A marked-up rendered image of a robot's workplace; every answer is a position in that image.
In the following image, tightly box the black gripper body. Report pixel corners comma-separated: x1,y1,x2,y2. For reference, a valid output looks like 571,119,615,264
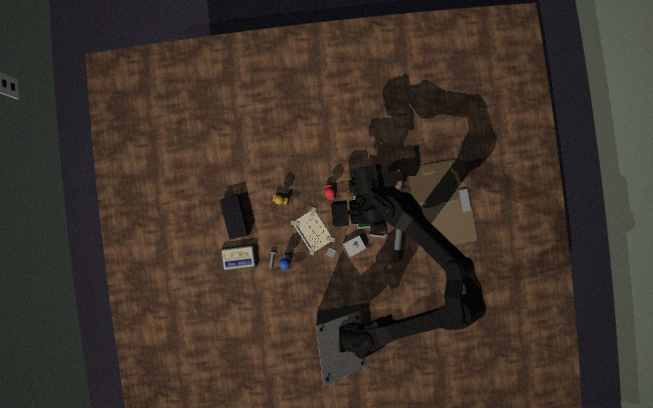
331,199,370,227

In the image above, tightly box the cream inspection card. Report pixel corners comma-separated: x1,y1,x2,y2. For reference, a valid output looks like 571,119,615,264
290,207,335,256

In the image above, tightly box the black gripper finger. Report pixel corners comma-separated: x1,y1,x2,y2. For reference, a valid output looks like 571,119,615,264
349,200,362,224

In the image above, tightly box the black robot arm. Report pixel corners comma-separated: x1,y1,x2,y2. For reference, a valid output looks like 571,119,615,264
339,164,486,360

